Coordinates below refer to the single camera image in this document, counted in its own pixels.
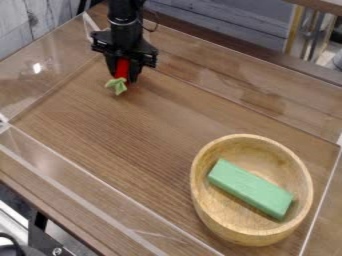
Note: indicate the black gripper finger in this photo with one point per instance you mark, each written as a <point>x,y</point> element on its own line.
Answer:
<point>111,64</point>
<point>133,70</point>

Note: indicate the green rectangular block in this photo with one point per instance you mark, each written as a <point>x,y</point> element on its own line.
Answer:
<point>251,189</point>

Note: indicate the black table leg bracket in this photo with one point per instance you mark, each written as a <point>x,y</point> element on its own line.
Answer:
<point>41,244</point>

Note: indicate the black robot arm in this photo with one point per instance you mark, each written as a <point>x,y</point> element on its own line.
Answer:
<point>125,20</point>

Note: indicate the red knitted fruit green stem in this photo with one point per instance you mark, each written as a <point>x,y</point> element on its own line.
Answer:
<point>117,83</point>

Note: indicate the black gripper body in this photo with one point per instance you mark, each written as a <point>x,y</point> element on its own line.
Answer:
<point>137,50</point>

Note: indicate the clear acrylic corner bracket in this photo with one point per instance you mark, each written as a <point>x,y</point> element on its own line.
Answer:
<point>89,25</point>

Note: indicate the round wooden bowl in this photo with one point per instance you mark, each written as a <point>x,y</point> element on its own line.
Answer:
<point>233,220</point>

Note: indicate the metal chair frame background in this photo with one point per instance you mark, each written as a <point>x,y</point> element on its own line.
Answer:
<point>312,20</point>

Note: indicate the clear acrylic tray walls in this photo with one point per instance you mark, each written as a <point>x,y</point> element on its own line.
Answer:
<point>101,161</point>

